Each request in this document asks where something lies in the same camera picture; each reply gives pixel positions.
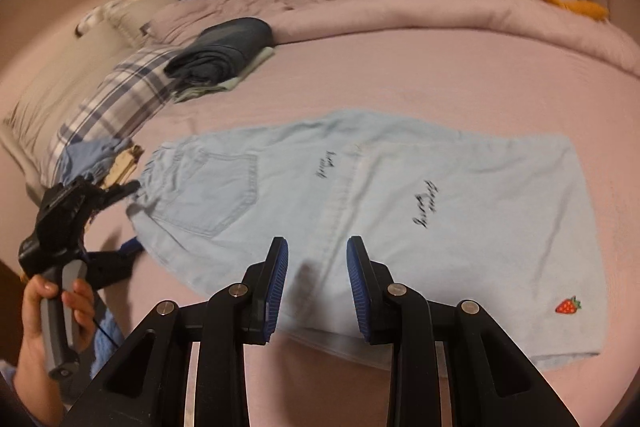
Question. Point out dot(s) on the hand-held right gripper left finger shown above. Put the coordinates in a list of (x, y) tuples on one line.
[(277, 277)]

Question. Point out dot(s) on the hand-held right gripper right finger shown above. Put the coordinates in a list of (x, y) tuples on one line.
[(357, 277)]

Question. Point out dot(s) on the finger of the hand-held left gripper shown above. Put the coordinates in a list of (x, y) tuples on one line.
[(131, 247), (122, 192)]

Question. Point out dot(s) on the light blue strawberry pants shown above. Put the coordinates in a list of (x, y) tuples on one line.
[(450, 232)]

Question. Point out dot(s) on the person's left forearm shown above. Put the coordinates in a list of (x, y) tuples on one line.
[(37, 399)]

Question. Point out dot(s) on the person's left hand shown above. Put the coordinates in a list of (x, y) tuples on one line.
[(30, 332)]

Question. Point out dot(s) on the beige patterned item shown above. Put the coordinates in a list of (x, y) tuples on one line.
[(122, 167)]

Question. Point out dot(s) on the crumpled blue cloth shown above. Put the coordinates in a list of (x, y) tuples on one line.
[(87, 157)]

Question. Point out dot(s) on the blue knit cloth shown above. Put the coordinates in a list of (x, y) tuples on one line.
[(107, 332)]

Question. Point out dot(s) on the plaid pillow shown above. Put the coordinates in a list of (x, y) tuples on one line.
[(115, 102)]

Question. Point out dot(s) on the beige pillow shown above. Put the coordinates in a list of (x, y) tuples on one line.
[(50, 32), (55, 117)]

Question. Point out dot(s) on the folded dark blue jeans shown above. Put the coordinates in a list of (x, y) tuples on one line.
[(225, 47)]

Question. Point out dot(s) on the folded pale green cloth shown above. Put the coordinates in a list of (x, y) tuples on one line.
[(250, 67)]

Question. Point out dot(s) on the small white plush toy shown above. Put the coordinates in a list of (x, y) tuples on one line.
[(110, 9)]

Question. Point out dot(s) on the lilac quilt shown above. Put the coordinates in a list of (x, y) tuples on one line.
[(450, 17)]

